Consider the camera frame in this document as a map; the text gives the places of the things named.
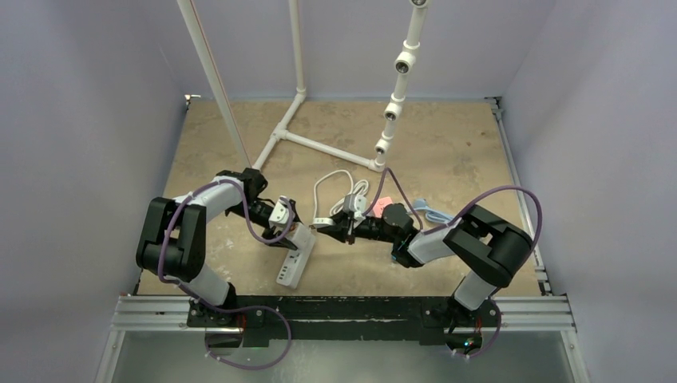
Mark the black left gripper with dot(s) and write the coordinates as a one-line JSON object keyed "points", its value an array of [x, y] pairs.
{"points": [[275, 239]]}

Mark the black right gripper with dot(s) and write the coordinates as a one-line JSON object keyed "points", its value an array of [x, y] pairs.
{"points": [[347, 227]]}

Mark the white USB power strip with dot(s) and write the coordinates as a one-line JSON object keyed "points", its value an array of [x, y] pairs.
{"points": [[294, 264]]}

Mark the pink cube adapter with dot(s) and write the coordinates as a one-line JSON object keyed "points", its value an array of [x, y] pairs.
{"points": [[380, 206]]}

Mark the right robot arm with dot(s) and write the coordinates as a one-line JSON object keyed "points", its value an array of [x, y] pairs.
{"points": [[493, 249]]}

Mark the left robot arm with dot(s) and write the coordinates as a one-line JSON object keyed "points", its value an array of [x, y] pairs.
{"points": [[172, 244]]}

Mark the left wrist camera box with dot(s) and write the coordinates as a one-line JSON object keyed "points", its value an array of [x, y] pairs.
{"points": [[280, 215]]}

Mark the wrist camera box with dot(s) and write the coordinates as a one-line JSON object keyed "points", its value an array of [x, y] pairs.
{"points": [[280, 215], [356, 203]]}

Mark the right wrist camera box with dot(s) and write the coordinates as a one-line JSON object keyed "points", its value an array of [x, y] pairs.
{"points": [[356, 203]]}

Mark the aluminium front rail frame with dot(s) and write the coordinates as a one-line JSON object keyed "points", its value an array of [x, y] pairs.
{"points": [[150, 340]]}

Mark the white PVC pipe frame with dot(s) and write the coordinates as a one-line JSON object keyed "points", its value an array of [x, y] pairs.
{"points": [[403, 66]]}

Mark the aluminium rail right table edge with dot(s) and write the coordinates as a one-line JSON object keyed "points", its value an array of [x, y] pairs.
{"points": [[523, 199]]}

